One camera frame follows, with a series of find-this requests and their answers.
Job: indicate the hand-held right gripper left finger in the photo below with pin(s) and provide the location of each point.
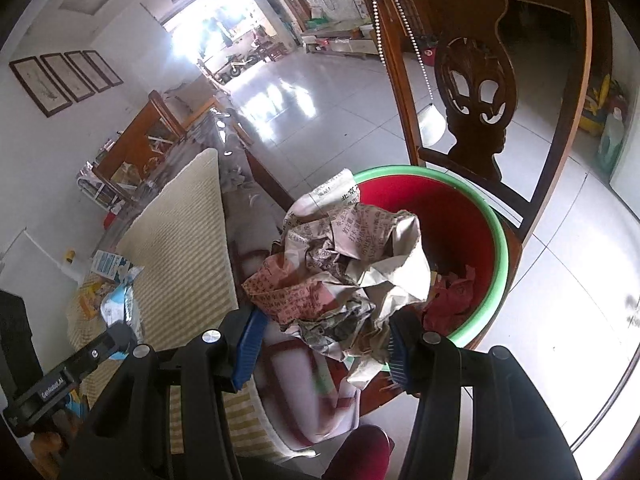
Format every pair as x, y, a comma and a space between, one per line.
250, 345

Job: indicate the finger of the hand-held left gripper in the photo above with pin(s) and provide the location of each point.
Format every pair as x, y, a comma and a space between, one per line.
96, 354

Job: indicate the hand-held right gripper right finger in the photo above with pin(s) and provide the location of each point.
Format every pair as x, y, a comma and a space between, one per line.
399, 355

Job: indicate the silver blue foil wrapper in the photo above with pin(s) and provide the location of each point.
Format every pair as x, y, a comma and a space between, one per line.
120, 300

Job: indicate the newspaper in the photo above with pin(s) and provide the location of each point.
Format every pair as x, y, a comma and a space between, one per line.
350, 240

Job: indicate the red basin with green rim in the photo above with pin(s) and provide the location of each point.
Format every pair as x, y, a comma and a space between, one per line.
450, 210

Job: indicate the yellow snack packet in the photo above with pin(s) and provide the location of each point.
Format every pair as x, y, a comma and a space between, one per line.
90, 302

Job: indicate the black box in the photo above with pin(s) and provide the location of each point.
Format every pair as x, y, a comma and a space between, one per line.
15, 340

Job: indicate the red crumpled wrapper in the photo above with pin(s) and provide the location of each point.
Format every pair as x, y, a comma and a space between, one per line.
450, 295

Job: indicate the blue white carton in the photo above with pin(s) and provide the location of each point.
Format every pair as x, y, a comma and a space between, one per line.
109, 264

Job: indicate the small yellow bottle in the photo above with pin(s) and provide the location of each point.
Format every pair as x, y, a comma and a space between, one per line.
68, 256

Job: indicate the red container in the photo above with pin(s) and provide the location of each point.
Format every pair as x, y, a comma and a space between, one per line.
110, 221

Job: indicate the beige woven mat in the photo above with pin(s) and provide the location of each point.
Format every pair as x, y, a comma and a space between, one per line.
180, 225

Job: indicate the white metal rack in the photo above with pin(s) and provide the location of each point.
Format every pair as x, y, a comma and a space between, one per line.
100, 190

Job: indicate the wooden bench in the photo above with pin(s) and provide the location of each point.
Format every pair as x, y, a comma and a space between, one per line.
145, 130

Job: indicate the green white bag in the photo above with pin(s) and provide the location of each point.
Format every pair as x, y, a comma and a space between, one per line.
612, 140

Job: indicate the low television cabinet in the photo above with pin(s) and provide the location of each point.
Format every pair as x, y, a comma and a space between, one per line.
340, 42

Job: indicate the yellow sack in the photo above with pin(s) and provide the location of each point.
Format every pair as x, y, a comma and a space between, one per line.
596, 107

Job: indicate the dark framed wall picture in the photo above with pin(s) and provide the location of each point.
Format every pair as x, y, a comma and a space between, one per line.
67, 76
87, 71
102, 67
40, 86

